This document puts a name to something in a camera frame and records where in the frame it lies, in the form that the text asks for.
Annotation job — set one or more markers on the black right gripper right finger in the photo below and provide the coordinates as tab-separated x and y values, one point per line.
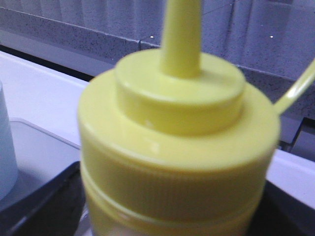
280	214

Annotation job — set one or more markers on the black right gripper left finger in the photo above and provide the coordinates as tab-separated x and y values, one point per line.
52	210

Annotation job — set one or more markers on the light blue plastic cup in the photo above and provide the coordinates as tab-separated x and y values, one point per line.
8	163

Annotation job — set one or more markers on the yellow squeeze bottle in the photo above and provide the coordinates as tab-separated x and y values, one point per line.
176	142

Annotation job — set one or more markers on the silver digital kitchen scale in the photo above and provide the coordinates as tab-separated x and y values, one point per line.
41	156

